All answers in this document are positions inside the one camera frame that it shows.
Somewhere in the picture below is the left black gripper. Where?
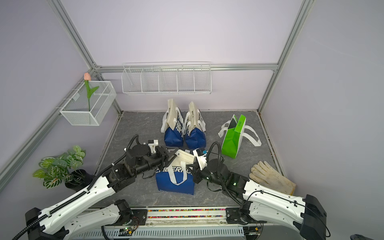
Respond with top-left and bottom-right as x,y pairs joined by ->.
134,145 -> 179,176

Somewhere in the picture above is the blue beige tote bag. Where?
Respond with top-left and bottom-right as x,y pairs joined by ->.
155,150 -> 195,195

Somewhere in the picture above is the green white takeout bag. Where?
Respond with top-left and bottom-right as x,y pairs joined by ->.
218,115 -> 262,159

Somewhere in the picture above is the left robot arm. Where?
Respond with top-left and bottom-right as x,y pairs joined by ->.
14,144 -> 174,240

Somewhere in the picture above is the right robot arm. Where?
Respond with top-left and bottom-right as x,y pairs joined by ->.
186,159 -> 330,240

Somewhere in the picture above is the cream work glove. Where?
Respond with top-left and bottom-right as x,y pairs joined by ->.
249,161 -> 297,196

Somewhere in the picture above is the white vent grille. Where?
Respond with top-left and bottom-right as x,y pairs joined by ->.
67,226 -> 245,240

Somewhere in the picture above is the potted green plant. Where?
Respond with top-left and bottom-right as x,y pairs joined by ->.
33,145 -> 95,192

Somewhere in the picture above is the pink artificial tulip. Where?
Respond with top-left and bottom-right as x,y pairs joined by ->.
84,73 -> 99,112

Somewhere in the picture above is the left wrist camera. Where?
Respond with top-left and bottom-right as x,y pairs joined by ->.
148,140 -> 159,154

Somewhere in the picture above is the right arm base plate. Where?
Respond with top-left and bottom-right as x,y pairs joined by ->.
226,207 -> 267,225

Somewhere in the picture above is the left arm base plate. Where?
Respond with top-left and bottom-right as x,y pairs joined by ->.
107,209 -> 148,226

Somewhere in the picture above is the white mesh wall basket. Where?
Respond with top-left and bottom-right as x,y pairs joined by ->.
60,81 -> 117,126

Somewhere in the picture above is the white wire wall shelf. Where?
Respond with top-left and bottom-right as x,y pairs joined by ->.
121,62 -> 212,94

